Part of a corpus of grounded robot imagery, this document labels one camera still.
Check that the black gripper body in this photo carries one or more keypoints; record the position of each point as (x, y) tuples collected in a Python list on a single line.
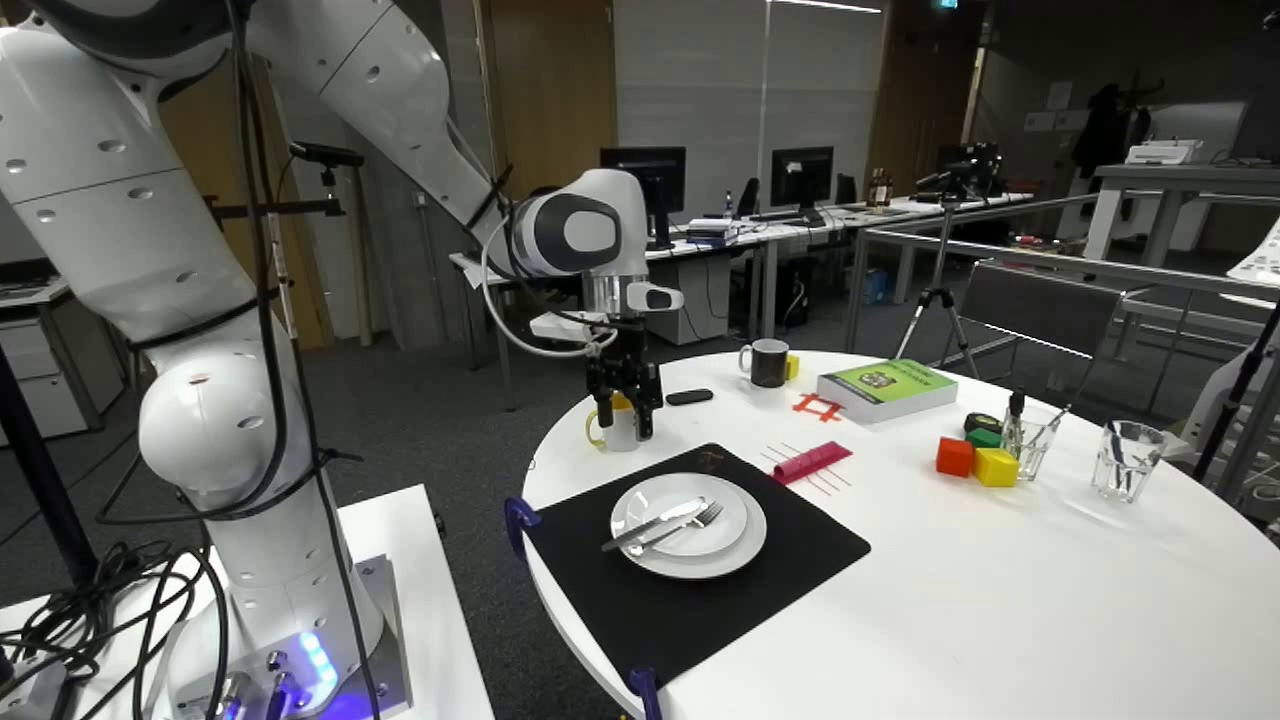
[(627, 358)]

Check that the silver table knife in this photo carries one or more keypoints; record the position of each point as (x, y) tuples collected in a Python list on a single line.
[(655, 526)]

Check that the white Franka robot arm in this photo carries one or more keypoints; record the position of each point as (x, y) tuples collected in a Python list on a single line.
[(123, 203)]

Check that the white mug with yellow inside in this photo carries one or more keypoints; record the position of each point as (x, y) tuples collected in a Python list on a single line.
[(620, 432)]

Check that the small black flat object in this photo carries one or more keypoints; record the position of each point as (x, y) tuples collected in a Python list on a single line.
[(691, 399)]

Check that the black mug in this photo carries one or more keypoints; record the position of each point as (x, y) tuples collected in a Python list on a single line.
[(770, 367)]

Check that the blue tape strip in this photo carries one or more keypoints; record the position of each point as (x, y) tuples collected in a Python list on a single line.
[(516, 522), (647, 695)]

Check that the small yellow object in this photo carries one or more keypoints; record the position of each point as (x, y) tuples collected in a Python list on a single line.
[(793, 367)]

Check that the white round plate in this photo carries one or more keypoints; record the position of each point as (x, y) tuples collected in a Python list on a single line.
[(741, 540)]

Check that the long white office desk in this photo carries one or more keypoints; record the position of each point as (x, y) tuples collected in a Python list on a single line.
[(744, 239)]

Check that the black computer monitor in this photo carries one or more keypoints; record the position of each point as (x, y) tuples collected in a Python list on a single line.
[(801, 174), (664, 181)]

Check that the black placemat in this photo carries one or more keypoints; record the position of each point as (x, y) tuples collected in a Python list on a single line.
[(664, 627)]

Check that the green book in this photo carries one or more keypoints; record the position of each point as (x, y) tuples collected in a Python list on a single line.
[(887, 387)]

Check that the black tripod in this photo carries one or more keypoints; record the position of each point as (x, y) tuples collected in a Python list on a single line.
[(939, 300)]

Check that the red cube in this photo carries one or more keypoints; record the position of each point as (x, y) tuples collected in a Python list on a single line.
[(952, 456)]

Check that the green block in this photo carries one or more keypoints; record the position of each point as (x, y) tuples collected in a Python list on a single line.
[(985, 432)]

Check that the yellow cube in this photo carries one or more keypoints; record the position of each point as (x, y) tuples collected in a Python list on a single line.
[(996, 466)]

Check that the black marker pen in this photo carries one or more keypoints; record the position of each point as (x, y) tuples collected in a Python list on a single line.
[(1018, 420)]

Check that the glass with pens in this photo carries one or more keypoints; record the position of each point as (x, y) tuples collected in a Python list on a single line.
[(1039, 456)]

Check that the grey chair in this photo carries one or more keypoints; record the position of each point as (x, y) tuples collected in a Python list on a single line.
[(1040, 306)]

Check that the clear drinking glass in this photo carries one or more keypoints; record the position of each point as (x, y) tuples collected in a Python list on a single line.
[(1124, 466)]

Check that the dark hanging coat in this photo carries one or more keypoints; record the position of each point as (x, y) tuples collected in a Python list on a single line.
[(1107, 126)]

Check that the grey metal railing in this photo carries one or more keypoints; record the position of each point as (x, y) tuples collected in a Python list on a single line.
[(1173, 279)]

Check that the grey drawer cabinet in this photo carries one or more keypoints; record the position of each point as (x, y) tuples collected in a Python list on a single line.
[(61, 367)]

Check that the black stand pole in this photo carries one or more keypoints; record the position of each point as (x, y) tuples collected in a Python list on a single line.
[(41, 494)]

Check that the white background table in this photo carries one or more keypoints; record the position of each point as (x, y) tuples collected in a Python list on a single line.
[(1173, 178)]

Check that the black slanted pole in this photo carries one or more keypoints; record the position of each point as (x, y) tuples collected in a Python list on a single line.
[(1235, 393)]

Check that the small red frame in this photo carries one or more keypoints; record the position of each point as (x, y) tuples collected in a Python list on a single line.
[(804, 405)]

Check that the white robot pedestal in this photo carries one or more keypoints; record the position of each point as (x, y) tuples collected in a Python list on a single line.
[(414, 586)]

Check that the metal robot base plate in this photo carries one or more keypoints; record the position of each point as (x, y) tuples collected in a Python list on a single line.
[(380, 627)]

